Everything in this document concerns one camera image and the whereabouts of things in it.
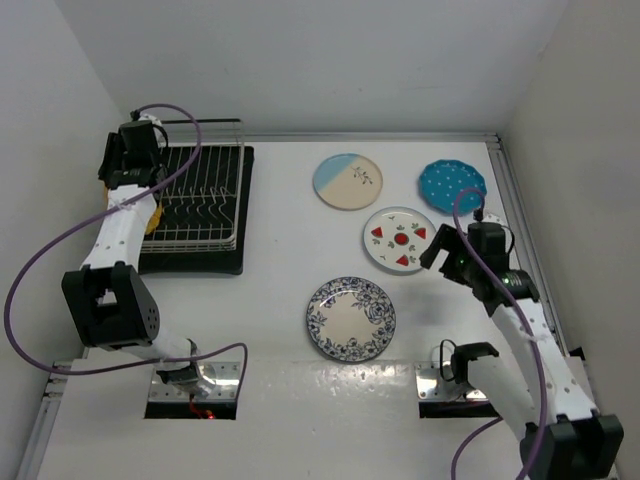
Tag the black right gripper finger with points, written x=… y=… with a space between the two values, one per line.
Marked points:
x=444 y=239
x=454 y=270

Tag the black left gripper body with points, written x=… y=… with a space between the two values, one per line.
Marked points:
x=159 y=163

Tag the white watermelon pattern plate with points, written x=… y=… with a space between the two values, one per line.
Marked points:
x=395 y=238

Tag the yellow polka dot plate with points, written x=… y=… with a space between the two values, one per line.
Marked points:
x=153 y=222

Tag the blue polka dot plate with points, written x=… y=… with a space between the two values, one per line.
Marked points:
x=441 y=182

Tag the blue and beige plate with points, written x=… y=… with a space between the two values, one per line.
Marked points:
x=348 y=181

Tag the blue floral pattern plate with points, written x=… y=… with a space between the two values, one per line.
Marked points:
x=350 y=319

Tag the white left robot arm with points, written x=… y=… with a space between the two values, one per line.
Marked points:
x=110 y=305

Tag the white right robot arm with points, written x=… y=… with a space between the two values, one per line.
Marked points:
x=560 y=431

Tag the black drip tray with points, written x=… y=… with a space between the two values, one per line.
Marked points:
x=228 y=262

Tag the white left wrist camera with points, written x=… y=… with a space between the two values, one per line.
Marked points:
x=140 y=118

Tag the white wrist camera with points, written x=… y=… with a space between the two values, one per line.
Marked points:
x=140 y=118
x=495 y=219

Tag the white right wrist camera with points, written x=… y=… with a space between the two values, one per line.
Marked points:
x=495 y=219

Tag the white wire dish rack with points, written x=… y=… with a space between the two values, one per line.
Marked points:
x=203 y=209

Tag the aluminium table frame rail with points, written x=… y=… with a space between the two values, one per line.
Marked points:
x=524 y=245

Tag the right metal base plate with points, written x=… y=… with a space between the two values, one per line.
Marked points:
x=433 y=383

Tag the metal base plate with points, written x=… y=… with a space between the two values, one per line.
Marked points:
x=433 y=383
x=202 y=382

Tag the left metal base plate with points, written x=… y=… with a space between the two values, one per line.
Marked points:
x=202 y=382

